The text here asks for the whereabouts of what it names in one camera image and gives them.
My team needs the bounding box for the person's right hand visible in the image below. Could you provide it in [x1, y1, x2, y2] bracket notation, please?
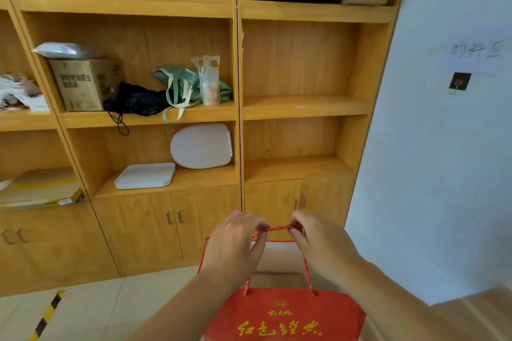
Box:
[288, 210, 365, 280]

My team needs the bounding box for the person's left hand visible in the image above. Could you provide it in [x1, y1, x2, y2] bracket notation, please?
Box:
[199, 210, 271, 285]

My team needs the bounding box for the red paper gift bag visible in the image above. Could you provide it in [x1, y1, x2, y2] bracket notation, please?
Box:
[198, 225, 367, 341]

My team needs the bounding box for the person's right forearm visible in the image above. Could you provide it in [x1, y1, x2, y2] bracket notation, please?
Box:
[338, 256, 478, 341]

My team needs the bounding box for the person's left forearm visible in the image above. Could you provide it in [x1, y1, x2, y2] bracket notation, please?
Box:
[128, 269, 245, 341]

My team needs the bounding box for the wooden cabinet door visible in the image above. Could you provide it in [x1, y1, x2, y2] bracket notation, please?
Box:
[171, 184, 241, 262]
[92, 192, 184, 277]
[244, 179, 303, 242]
[300, 172, 355, 230]

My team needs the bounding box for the white toilet seat lid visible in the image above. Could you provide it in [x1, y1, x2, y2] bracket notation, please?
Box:
[170, 123, 234, 170]

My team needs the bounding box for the white rectangular tray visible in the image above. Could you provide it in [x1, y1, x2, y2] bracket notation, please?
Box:
[114, 162, 177, 190]

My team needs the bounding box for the clear plastic bag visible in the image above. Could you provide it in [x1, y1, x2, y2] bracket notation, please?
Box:
[191, 55, 222, 107]

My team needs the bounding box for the wooden shelf cabinet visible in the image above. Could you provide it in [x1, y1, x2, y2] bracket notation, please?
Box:
[0, 0, 413, 298]

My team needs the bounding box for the green striped tote bag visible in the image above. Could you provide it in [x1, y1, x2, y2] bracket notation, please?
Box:
[151, 66, 233, 125]

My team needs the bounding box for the black cloth bag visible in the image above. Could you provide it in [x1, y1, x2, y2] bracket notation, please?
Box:
[103, 81, 172, 137]

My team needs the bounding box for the black yellow hazard tape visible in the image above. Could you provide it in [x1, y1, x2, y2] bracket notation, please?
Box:
[30, 290, 66, 341]

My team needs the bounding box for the flat yellow cardboard box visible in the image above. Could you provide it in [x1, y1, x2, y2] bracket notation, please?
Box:
[0, 167, 85, 210]

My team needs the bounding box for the brown cardboard box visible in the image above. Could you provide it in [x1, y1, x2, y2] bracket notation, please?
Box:
[48, 58, 125, 112]

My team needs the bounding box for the white plastic packet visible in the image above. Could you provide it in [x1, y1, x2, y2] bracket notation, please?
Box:
[32, 42, 98, 60]

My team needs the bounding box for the pile of white packaging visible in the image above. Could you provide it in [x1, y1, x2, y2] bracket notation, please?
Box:
[0, 74, 50, 113]

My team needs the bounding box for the metal wall hook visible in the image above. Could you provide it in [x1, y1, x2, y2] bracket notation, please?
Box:
[448, 72, 472, 95]

